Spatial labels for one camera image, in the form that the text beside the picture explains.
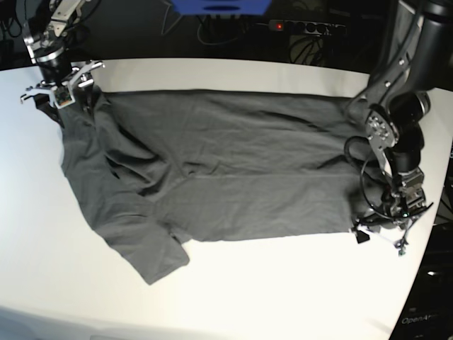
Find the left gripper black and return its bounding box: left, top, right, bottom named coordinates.
left=355, top=198, right=433, bottom=244

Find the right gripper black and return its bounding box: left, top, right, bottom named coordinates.
left=33, top=61, right=94, bottom=126

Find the grey T-shirt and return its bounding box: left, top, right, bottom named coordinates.
left=37, top=88, right=390, bottom=286

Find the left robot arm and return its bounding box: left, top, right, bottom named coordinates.
left=345, top=1, right=452, bottom=243

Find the black box with lettering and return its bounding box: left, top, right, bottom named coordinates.
left=390, top=223, right=452, bottom=339

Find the blue plastic bin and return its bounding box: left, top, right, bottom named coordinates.
left=171, top=0, right=272, bottom=16

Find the black power strip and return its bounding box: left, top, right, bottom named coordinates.
left=265, top=19, right=348, bottom=37

